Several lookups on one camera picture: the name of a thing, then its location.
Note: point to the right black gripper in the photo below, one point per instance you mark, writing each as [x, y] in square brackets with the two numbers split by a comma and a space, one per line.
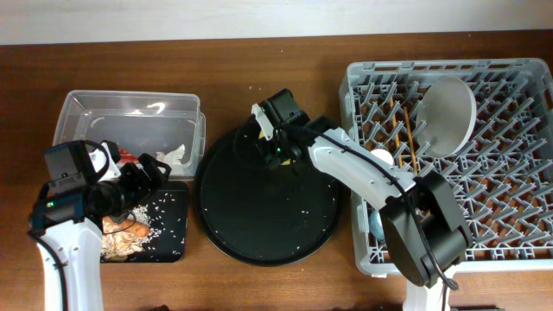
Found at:
[270, 153]

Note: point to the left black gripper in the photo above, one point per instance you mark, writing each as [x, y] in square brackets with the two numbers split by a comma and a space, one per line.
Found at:
[143, 187]

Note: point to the white tissue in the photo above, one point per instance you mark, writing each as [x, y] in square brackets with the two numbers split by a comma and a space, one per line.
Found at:
[173, 157]

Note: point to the red snack wrapper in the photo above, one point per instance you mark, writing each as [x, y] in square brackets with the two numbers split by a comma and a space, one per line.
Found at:
[126, 157]

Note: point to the orange carrot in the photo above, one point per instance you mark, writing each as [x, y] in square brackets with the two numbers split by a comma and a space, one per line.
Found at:
[131, 226]

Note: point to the pink plastic cup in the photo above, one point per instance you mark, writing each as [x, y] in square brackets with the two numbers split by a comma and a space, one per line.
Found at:
[384, 155]

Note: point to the light blue plastic cup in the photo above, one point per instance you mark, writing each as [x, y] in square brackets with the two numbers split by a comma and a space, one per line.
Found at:
[375, 226]

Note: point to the grey round plate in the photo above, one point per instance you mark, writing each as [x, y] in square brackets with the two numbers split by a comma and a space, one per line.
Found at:
[446, 118]

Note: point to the yellow bowl with food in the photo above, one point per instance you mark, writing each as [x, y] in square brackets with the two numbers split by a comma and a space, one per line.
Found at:
[285, 163]

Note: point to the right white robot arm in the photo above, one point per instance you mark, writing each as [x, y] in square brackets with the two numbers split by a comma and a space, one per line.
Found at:
[425, 231]

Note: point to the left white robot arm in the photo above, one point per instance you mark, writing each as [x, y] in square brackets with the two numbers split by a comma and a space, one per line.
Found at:
[86, 190]

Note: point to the grey dishwasher rack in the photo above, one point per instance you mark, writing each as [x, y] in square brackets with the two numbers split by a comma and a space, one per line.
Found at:
[502, 176]

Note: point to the black rectangular tray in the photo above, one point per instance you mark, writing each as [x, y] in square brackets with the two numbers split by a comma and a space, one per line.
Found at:
[168, 233]

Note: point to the clear plastic bin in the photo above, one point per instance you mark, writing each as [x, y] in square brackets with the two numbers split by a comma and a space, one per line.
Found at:
[157, 123]

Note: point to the round black serving tray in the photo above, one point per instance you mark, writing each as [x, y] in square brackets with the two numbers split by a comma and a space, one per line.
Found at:
[264, 218]

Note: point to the pile of food scraps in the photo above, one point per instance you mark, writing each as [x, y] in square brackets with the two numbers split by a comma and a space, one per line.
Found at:
[125, 237]

